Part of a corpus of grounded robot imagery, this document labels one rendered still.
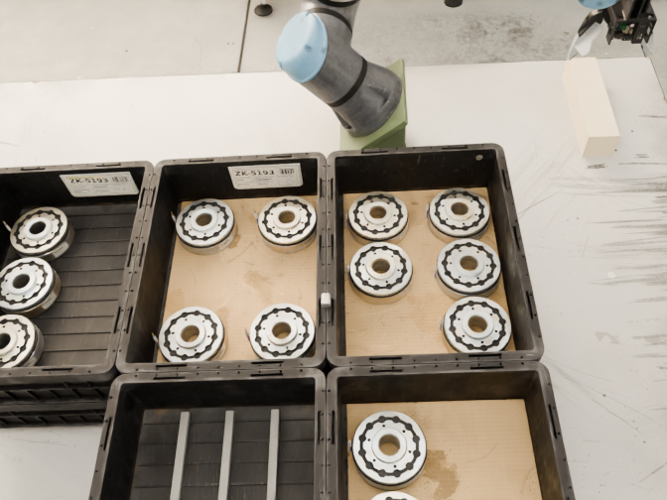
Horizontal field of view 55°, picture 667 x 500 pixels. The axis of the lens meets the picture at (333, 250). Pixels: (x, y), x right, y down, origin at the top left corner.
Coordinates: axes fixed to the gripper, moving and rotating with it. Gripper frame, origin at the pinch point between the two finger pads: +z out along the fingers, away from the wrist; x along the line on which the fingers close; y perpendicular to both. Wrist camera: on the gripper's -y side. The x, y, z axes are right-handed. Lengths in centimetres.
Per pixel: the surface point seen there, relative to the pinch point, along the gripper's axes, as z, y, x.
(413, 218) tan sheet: 3, 37, -40
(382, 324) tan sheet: 3, 58, -46
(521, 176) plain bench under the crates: 16.3, 16.9, -16.2
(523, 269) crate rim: -7, 54, -25
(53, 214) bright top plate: 0, 36, -105
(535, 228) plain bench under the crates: 16.3, 30.4, -15.4
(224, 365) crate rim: -7, 69, -68
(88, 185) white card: -3, 32, -98
